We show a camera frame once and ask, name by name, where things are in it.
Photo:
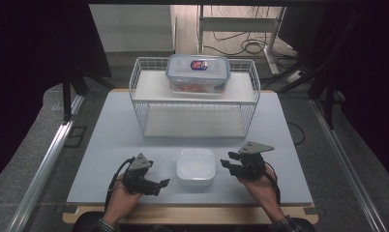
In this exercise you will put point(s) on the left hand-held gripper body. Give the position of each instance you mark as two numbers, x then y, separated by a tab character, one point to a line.
138	170

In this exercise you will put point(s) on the white metal desk frame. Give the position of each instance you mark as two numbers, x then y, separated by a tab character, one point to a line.
237	24

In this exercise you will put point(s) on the white power strip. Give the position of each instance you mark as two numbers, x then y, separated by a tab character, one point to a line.
294	76

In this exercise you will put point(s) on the clear plastic lidded container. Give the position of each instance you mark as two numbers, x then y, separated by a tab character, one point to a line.
183	72

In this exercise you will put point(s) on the white square bowl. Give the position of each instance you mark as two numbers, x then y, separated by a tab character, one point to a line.
195	167

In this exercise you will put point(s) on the person's right hand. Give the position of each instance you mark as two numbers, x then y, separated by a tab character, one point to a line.
260	190

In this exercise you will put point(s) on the person's left hand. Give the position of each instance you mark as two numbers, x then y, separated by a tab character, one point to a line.
121	201

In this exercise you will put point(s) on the dark curtain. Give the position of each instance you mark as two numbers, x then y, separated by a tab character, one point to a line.
28	80
370	80

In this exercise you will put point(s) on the aluminium rail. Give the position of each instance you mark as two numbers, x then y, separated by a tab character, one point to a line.
44	167
344	167

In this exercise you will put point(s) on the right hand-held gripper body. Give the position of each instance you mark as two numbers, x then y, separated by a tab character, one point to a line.
252	161

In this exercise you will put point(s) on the black metal stand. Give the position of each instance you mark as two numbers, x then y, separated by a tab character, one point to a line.
66	96
328	96

